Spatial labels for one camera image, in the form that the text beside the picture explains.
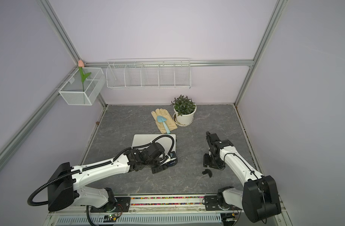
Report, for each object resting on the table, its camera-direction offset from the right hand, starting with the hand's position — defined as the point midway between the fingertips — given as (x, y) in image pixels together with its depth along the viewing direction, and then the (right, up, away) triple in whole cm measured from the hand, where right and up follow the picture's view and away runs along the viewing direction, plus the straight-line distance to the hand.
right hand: (209, 164), depth 83 cm
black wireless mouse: (-22, +3, -6) cm, 23 cm away
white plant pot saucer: (-22, +28, +28) cm, 45 cm away
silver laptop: (-45, +12, +16) cm, 49 cm away
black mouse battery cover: (-1, -5, +2) cm, 5 cm away
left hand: (-27, +3, -4) cm, 27 cm away
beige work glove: (-31, +32, +33) cm, 55 cm away
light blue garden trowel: (-32, +27, +25) cm, 48 cm away
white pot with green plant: (-15, +33, +12) cm, 38 cm away
